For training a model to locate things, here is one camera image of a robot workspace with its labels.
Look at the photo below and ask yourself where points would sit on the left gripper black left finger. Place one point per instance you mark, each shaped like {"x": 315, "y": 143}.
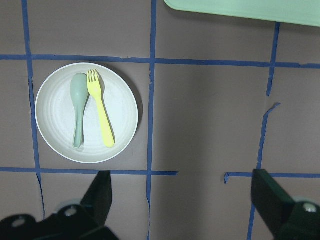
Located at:
{"x": 91, "y": 212}

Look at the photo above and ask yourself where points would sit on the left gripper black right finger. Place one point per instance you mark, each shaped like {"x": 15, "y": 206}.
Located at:
{"x": 287, "y": 218}

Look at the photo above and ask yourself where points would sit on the white round plate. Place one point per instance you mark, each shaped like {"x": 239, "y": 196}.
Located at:
{"x": 56, "y": 118}

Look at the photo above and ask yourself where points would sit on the yellow plastic fork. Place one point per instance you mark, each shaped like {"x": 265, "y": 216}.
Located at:
{"x": 95, "y": 91}

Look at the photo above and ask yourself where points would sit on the pale green spoon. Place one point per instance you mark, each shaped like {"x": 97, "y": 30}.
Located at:
{"x": 79, "y": 96}

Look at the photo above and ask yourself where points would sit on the light green tray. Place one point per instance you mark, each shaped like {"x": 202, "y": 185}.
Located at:
{"x": 299, "y": 12}

